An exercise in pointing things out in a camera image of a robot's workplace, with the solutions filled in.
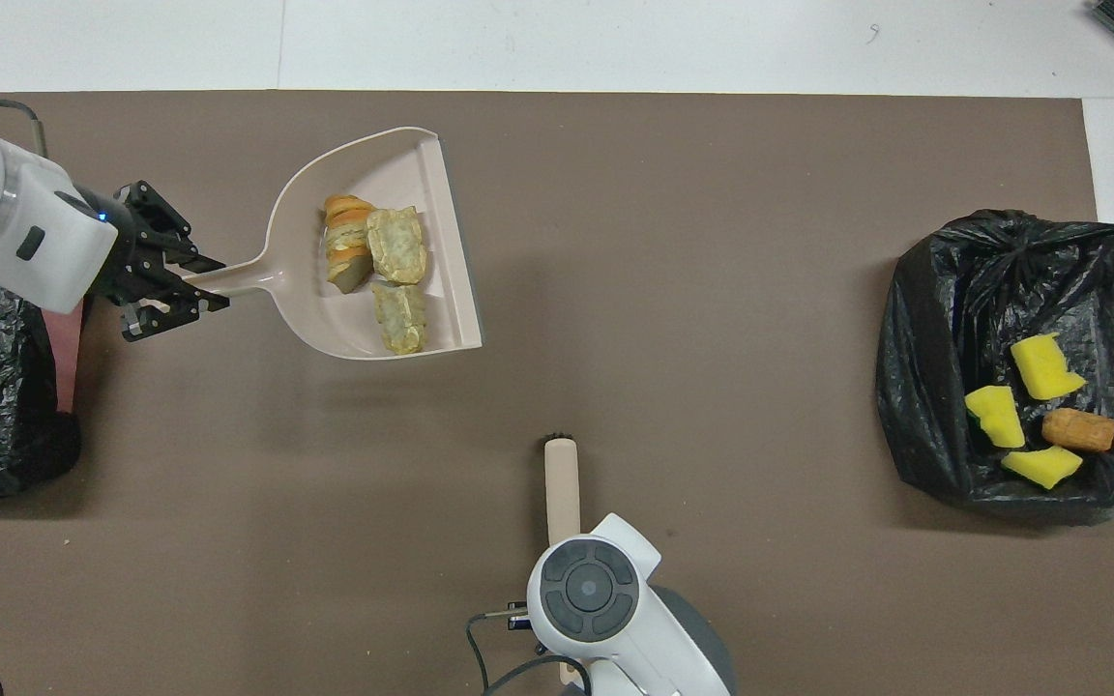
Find beige hand brush black bristles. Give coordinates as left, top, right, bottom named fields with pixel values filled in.
left=543, top=432, right=583, bottom=689

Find beige plastic dustpan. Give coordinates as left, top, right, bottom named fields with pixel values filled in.
left=178, top=127, right=484, bottom=362

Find brown toy bread roll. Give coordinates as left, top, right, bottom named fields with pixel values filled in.
left=1041, top=407, right=1114, bottom=453

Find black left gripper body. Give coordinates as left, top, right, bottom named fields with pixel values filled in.
left=83, top=184, right=166, bottom=310

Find notched yellow sponge piece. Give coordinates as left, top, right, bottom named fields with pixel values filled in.
left=1010, top=333, right=1088, bottom=401

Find brown table mat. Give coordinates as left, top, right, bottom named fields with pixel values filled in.
left=0, top=90, right=1114, bottom=696

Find pale toy dumpling pastry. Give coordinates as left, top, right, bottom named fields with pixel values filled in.
left=366, top=206, right=429, bottom=286
left=371, top=281, right=429, bottom=356

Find embossed yellow sponge piece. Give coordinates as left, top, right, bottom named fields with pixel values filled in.
left=963, top=385, right=1026, bottom=450

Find orange striped toy croissant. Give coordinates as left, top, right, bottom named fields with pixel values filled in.
left=323, top=193, right=376, bottom=295

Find pink plastic bin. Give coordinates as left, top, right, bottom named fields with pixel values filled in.
left=43, top=300, right=84, bottom=415

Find wedge yellow sponge piece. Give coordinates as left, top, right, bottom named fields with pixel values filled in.
left=1000, top=445, right=1084, bottom=490

